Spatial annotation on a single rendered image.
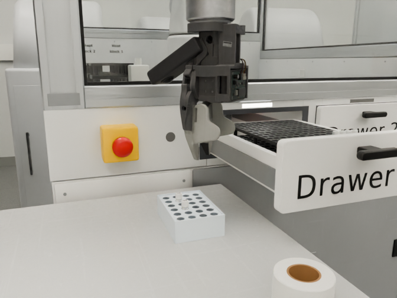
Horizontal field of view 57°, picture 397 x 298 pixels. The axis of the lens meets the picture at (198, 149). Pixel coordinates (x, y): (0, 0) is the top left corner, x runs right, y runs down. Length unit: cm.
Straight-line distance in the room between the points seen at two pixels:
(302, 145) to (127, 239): 31
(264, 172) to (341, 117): 44
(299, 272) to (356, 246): 74
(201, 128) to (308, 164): 17
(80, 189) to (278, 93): 51
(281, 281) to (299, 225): 62
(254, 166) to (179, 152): 24
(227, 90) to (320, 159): 17
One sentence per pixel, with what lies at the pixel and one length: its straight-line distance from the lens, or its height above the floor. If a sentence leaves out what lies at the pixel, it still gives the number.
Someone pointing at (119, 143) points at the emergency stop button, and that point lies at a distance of 72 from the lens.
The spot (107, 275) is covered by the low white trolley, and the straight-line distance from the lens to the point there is 53.
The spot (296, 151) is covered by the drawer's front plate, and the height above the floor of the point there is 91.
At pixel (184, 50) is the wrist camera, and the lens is 58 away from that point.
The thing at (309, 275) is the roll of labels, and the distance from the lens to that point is 48.
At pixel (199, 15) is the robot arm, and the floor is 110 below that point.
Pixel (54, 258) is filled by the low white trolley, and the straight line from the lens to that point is 59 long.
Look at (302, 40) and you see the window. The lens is 96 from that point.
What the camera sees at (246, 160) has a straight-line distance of 67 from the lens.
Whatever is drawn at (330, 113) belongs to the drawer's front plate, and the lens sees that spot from 99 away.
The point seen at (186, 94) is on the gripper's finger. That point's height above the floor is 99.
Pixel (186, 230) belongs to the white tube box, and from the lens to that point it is 59.
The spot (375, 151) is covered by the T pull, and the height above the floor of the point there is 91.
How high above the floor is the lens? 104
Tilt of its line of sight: 13 degrees down
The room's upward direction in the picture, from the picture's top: straight up
